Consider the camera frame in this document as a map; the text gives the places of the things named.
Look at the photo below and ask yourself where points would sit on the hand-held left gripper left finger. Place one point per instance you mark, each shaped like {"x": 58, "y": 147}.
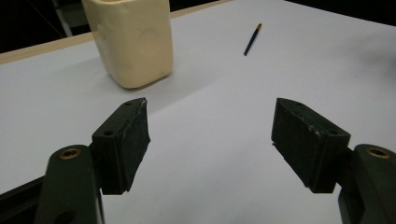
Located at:
{"x": 121, "y": 146}

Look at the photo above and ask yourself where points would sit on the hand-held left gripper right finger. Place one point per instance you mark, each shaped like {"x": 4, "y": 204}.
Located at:
{"x": 308, "y": 146}

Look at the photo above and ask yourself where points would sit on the cream ceramic cup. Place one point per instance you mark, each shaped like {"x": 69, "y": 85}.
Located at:
{"x": 134, "y": 40}

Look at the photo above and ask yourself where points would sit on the dark blue pencil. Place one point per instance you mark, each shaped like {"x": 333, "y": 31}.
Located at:
{"x": 252, "y": 40}

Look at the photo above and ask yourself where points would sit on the white table sheet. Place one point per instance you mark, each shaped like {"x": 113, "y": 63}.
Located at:
{"x": 218, "y": 93}

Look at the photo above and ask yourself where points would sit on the wooden table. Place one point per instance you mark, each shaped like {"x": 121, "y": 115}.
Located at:
{"x": 46, "y": 47}

